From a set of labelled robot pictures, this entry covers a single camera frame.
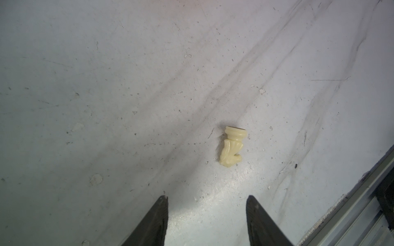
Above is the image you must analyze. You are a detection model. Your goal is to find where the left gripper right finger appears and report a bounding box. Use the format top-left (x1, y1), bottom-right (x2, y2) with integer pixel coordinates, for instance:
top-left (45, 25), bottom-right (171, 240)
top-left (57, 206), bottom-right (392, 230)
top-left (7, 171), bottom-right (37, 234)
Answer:
top-left (246, 195), bottom-right (293, 246)

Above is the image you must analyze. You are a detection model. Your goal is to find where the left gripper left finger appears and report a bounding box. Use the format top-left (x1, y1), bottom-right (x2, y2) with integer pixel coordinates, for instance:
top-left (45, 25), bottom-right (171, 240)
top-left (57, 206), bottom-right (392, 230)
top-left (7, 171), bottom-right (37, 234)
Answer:
top-left (122, 195), bottom-right (168, 246)

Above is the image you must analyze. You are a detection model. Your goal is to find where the aluminium mounting rail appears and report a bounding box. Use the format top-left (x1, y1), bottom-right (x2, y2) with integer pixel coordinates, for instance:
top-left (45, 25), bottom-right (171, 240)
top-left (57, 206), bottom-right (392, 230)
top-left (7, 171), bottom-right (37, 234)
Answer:
top-left (298, 147), bottom-right (394, 246)

